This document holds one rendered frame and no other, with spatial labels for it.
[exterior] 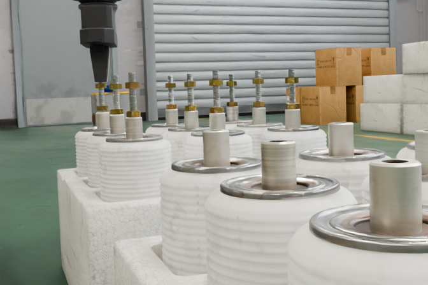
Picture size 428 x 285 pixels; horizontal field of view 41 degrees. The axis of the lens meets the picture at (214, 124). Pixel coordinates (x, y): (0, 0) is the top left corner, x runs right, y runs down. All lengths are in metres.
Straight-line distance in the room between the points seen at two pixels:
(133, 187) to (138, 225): 0.05
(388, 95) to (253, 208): 3.48
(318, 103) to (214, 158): 4.11
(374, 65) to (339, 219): 4.61
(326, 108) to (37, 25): 2.93
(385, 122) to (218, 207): 3.47
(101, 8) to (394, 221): 0.77
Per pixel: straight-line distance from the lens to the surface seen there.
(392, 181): 0.26
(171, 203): 0.46
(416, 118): 3.57
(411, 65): 3.60
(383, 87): 3.83
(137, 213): 0.71
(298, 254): 0.25
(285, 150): 0.36
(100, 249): 0.71
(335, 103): 4.62
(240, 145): 0.77
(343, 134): 0.52
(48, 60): 5.91
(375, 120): 3.87
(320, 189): 0.34
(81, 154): 0.98
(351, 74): 4.71
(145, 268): 0.46
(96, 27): 0.97
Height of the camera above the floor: 0.32
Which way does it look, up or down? 4 degrees down
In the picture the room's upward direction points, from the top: 2 degrees counter-clockwise
